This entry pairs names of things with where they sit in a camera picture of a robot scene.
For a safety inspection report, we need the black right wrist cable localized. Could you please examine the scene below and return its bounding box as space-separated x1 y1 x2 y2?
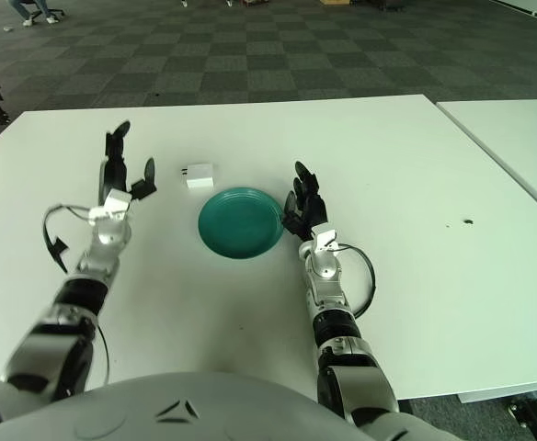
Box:
332 243 377 319

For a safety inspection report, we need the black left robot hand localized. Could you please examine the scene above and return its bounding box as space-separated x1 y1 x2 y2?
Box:
97 119 159 204

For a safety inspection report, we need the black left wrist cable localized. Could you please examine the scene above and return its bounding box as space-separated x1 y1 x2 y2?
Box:
42 203 97 276

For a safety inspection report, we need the black table leg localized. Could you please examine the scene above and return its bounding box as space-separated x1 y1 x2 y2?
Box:
507 397 537 441

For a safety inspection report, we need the rolling chair base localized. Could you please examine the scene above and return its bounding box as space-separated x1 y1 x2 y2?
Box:
28 0 65 22

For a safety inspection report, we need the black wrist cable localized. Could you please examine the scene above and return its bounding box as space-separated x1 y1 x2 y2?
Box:
332 243 377 319
42 203 97 276

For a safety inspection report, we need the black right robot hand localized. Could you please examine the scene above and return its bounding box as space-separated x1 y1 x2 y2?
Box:
280 160 329 243

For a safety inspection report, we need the teal round plate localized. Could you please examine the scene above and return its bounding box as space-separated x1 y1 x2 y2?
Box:
198 186 284 261

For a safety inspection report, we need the black left elbow cable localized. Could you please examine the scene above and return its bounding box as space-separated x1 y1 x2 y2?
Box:
94 321 111 388

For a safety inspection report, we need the white charger block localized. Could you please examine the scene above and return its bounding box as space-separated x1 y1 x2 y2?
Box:
179 163 216 192

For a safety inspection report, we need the grey robot torso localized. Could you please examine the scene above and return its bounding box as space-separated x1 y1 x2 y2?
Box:
0 371 371 441

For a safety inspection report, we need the seated person in jeans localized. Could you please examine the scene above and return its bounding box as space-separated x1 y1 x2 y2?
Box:
10 0 63 28

